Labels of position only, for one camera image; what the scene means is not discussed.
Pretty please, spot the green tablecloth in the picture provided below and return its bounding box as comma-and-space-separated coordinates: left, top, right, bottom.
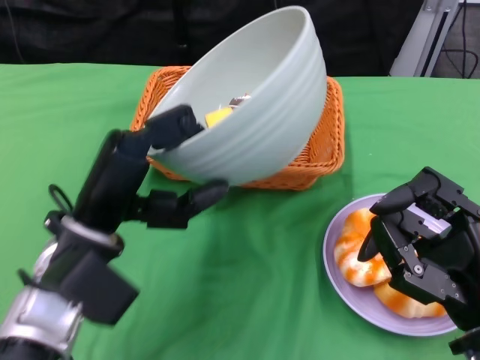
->
0, 62, 480, 360

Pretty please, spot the grey-green bowl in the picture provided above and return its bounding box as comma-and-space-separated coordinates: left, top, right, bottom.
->
145, 5, 328, 188

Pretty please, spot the orange wicker basket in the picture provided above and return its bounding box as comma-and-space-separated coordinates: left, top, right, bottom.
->
130, 66, 345, 192

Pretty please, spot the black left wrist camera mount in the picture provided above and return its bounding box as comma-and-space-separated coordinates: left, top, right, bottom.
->
59, 247, 140, 326

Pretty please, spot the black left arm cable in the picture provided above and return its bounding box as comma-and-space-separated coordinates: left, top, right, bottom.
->
48, 184, 75, 215

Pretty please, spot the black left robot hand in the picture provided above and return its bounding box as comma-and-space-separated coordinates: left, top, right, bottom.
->
73, 104, 230, 236

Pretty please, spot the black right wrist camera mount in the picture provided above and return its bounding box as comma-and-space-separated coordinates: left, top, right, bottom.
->
448, 325, 480, 357

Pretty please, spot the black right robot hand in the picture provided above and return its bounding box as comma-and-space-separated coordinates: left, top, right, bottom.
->
357, 166, 480, 332

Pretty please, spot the lavender plate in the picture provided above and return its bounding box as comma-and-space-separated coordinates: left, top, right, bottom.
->
322, 193, 461, 336

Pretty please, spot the aluminium frame post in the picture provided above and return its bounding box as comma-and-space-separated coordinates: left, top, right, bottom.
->
389, 0, 462, 77

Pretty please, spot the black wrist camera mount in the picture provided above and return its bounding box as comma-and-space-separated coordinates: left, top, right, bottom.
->
448, 325, 480, 357
59, 247, 140, 326

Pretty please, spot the yellow cake slice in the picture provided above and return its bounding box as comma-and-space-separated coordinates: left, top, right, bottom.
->
204, 106, 234, 131

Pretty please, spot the orange striped bread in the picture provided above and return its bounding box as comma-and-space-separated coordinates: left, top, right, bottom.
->
373, 283, 448, 319
333, 208, 393, 288

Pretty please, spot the black backdrop cloth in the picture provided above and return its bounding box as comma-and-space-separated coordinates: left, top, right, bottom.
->
0, 0, 421, 78

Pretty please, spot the black cable loop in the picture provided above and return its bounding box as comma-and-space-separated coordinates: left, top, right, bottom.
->
440, 0, 480, 78

